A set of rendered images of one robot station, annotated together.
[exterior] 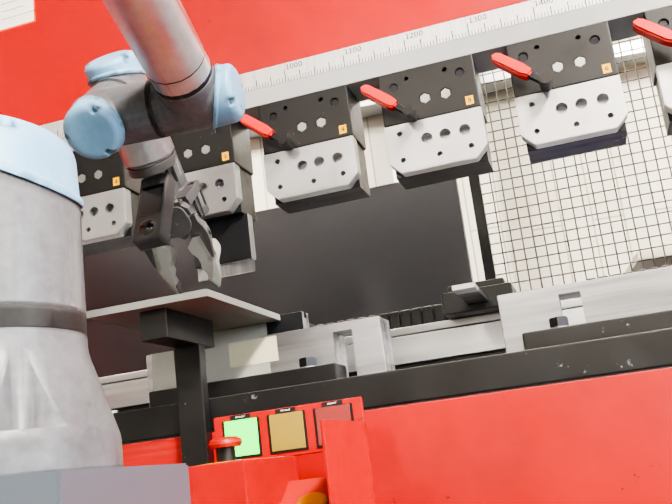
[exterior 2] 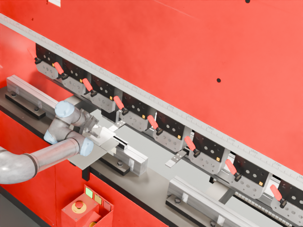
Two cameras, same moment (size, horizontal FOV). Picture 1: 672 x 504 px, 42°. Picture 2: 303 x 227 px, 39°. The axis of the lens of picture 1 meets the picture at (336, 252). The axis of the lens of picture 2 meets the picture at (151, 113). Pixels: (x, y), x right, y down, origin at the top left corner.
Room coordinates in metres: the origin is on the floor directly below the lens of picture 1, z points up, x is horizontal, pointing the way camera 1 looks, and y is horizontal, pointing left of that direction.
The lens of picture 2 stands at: (-0.21, -0.52, 2.48)
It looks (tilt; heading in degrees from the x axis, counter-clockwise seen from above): 37 degrees down; 17
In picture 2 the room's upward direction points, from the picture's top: 8 degrees clockwise
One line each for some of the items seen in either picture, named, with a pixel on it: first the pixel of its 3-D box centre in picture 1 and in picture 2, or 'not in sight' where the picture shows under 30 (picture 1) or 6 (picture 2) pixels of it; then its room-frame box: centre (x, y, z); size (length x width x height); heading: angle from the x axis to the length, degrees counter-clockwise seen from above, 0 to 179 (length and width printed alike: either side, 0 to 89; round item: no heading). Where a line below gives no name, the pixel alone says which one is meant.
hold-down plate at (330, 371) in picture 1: (247, 388); (105, 157); (1.33, 0.16, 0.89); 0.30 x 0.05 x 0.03; 74
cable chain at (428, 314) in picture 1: (409, 321); not in sight; (1.72, -0.13, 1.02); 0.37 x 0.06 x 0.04; 74
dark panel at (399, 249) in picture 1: (222, 315); not in sight; (1.95, 0.27, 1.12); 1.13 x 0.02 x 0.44; 74
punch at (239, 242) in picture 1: (224, 248); (109, 114); (1.39, 0.18, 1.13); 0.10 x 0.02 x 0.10; 74
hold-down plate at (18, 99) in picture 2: not in sight; (25, 104); (1.50, 0.77, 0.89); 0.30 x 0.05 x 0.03; 74
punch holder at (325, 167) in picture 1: (315, 150); (138, 108); (1.34, 0.01, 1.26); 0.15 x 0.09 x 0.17; 74
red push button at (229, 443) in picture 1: (225, 452); (79, 206); (1.05, 0.16, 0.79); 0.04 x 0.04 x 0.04
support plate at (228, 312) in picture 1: (190, 316); (88, 147); (1.25, 0.22, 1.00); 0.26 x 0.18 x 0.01; 164
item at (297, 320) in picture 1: (246, 331); (111, 137); (1.39, 0.16, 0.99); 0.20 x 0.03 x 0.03; 74
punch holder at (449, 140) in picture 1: (436, 123); (172, 128); (1.29, -0.18, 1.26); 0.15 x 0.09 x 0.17; 74
